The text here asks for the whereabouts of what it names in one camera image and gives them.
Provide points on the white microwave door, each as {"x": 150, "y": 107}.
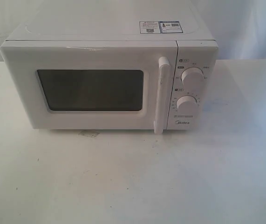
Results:
{"x": 118, "y": 85}

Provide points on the white microwave oven body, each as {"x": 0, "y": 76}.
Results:
{"x": 118, "y": 20}

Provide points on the white control knob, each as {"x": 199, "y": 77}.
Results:
{"x": 187, "y": 104}
{"x": 192, "y": 79}

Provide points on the upper white control knob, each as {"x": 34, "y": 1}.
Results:
{"x": 192, "y": 79}

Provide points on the blue white warning sticker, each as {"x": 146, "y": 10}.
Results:
{"x": 160, "y": 27}

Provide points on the lower white control knob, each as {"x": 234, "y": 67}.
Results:
{"x": 187, "y": 104}

